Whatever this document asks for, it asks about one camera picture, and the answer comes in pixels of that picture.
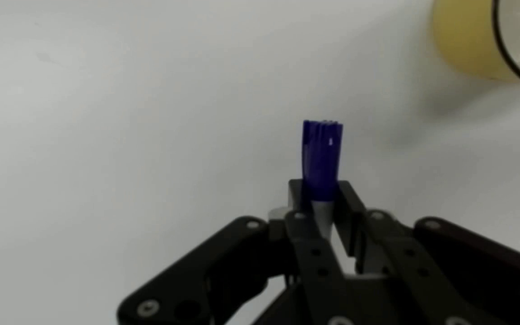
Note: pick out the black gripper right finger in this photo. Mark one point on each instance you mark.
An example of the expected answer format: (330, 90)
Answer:
(449, 276)

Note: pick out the blue capped white pen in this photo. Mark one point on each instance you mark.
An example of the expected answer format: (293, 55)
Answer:
(321, 167)

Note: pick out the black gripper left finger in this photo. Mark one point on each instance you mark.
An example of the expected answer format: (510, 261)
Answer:
(236, 265)

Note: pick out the yellow enamel mug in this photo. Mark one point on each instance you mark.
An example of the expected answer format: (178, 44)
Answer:
(479, 37)

